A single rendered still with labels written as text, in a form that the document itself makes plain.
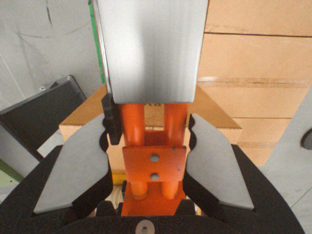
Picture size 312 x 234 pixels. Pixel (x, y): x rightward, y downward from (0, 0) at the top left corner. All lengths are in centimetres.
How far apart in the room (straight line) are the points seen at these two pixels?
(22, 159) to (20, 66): 95
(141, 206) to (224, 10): 68
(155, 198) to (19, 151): 70
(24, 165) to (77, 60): 83
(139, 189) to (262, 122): 88
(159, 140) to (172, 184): 5
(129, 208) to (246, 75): 73
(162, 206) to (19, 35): 150
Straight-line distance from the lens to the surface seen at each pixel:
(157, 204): 20
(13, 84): 173
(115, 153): 35
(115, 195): 33
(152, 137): 15
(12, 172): 93
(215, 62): 71
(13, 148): 83
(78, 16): 130
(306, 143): 238
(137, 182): 18
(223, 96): 77
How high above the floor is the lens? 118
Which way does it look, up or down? 60 degrees down
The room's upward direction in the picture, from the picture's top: 177 degrees clockwise
